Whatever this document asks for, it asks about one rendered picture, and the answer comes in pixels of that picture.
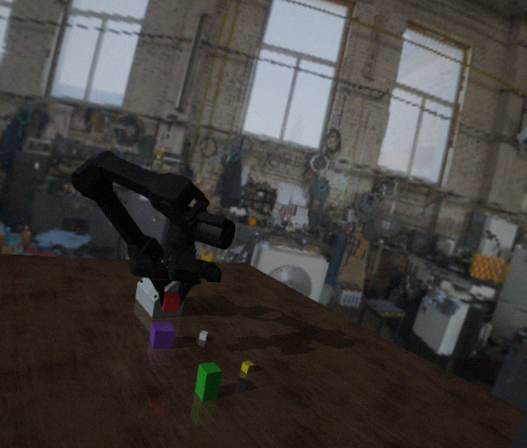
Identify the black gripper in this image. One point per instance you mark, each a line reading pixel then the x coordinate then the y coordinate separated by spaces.
pixel 142 265

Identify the green block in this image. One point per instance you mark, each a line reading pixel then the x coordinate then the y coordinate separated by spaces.
pixel 206 393
pixel 209 374

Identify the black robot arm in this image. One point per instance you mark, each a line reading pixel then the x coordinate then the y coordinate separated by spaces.
pixel 168 193

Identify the purple block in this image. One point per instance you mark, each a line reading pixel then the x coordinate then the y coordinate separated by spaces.
pixel 161 335

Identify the small yellow block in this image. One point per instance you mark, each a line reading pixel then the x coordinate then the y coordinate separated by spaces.
pixel 248 367

